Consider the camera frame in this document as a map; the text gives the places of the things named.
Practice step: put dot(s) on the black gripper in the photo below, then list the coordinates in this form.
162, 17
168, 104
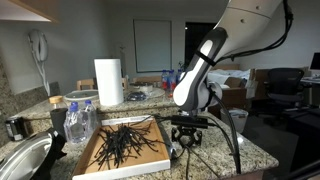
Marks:
186, 132

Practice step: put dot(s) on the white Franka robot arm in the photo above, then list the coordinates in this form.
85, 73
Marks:
246, 20

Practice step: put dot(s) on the black zip tie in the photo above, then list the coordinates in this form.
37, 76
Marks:
187, 163
108, 160
143, 120
155, 142

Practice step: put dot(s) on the flat cardboard box white sides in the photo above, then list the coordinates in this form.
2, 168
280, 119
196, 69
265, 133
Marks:
150, 156

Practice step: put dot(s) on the round trash bin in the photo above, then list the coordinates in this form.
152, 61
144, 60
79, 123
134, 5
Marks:
238, 118

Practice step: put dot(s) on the Fiji water bottle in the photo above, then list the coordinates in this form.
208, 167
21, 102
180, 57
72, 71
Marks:
165, 80
172, 80
179, 76

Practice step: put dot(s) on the grey bowl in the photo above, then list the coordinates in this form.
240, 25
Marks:
143, 87

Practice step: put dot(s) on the white bedding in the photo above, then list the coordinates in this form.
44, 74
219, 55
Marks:
233, 76

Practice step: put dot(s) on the wooden chair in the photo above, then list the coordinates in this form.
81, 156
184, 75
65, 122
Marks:
125, 83
86, 84

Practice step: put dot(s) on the white paper towel roll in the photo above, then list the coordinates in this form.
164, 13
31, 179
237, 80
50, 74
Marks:
108, 81

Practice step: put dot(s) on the clear water bottle blue cap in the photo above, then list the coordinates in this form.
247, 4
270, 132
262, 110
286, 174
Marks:
90, 118
75, 126

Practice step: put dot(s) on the black office chair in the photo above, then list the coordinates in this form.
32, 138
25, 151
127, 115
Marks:
285, 85

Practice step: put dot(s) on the round plate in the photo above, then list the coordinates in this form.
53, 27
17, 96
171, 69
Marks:
80, 95

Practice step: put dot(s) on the dark desk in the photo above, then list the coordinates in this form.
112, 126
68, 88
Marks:
303, 140

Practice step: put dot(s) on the black cylinder cup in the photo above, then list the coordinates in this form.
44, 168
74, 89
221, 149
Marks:
58, 120

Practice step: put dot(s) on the jar with wooden lid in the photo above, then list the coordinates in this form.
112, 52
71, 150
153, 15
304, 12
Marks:
56, 101

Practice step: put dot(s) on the computer monitor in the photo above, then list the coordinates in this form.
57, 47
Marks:
316, 65

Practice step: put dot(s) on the black metal can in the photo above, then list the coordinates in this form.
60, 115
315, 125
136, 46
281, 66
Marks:
15, 128

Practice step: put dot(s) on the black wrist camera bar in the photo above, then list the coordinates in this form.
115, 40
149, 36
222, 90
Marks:
190, 120

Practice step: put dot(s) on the wall whiteboard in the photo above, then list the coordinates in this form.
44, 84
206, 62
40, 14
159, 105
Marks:
152, 46

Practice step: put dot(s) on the white wall phone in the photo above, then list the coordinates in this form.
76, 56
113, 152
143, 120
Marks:
40, 46

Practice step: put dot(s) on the wooden wall cabinet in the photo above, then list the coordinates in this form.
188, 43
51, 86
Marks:
36, 8

